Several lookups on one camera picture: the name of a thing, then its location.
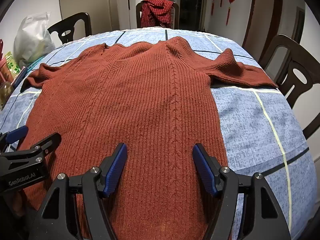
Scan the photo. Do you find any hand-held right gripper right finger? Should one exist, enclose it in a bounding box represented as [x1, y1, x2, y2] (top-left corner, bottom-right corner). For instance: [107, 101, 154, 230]
[192, 142, 292, 240]

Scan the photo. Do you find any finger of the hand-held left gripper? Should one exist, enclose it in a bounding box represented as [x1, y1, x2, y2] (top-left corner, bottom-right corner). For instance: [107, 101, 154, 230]
[0, 126, 29, 152]
[0, 133, 62, 166]

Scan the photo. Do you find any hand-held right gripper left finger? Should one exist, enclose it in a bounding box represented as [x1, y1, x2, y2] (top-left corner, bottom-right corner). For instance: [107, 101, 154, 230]
[30, 142, 128, 240]

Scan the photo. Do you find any rust red knit sweater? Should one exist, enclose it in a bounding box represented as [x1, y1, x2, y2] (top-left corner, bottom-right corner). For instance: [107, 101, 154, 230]
[21, 36, 279, 240]

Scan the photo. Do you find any glass jar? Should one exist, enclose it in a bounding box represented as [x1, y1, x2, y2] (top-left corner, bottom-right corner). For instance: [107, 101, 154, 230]
[0, 81, 14, 110]

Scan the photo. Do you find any blue checked tablecloth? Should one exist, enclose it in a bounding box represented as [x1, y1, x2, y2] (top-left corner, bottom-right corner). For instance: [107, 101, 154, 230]
[0, 27, 318, 240]

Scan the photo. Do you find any green floral box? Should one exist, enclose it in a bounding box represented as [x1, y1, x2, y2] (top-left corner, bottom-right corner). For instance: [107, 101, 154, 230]
[4, 51, 22, 77]

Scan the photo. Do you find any white plastic bag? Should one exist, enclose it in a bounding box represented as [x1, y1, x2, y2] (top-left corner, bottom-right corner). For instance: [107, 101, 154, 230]
[13, 11, 56, 67]

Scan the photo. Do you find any dark wooden chair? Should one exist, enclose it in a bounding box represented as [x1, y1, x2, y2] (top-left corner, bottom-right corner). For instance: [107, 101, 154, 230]
[257, 34, 320, 140]
[47, 12, 92, 44]
[136, 1, 180, 29]

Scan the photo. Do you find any grey refrigerator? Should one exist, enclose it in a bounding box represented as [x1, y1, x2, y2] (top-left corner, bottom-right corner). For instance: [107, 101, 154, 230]
[58, 0, 130, 34]

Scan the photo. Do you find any brown wooden door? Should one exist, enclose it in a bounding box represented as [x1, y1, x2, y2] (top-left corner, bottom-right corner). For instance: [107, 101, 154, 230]
[241, 0, 284, 53]
[291, 6, 306, 44]

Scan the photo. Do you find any red checked cloth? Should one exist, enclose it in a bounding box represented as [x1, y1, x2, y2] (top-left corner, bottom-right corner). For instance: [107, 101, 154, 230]
[140, 0, 174, 28]

